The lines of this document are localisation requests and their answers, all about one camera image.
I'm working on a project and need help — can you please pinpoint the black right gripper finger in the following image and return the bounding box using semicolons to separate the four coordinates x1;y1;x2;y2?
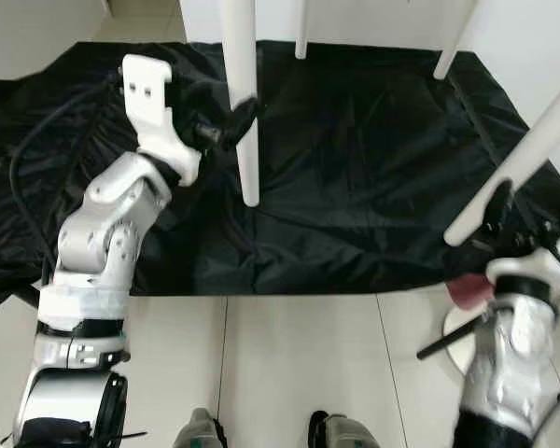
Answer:
480;178;515;236

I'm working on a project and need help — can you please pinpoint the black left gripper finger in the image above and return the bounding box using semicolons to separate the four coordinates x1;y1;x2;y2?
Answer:
218;94;261;148

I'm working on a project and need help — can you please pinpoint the white plastic screw-in table leg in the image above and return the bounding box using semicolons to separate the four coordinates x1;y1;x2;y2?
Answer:
218;0;263;209
294;0;310;61
442;73;560;249
433;0;483;81

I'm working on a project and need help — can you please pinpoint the pink fabric piece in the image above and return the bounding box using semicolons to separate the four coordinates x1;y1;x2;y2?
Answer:
447;274;495;310

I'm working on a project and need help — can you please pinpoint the black fabric table cover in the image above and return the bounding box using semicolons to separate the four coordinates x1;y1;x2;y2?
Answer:
0;39;560;300

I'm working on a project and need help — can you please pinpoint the grey right robot foot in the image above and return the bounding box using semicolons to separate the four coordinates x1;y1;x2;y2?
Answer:
307;410;371;448

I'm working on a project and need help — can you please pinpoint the grey robot foot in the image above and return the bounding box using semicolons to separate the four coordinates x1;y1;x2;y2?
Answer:
307;410;371;448
172;407;228;448

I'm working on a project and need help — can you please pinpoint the grey left robot foot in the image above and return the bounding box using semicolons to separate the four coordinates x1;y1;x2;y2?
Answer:
172;407;228;448

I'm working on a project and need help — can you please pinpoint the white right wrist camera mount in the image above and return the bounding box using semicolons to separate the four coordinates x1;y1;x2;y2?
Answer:
485;218;560;292

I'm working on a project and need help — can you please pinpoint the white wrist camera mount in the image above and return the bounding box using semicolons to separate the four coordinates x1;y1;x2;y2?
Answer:
120;53;203;187
485;218;560;292

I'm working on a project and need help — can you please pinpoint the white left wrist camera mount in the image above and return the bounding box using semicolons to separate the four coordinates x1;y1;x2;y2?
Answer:
120;53;203;187

